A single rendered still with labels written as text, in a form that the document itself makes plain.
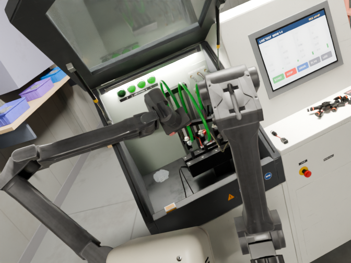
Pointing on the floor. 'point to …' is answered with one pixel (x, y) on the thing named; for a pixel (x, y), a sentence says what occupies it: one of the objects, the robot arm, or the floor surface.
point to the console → (340, 136)
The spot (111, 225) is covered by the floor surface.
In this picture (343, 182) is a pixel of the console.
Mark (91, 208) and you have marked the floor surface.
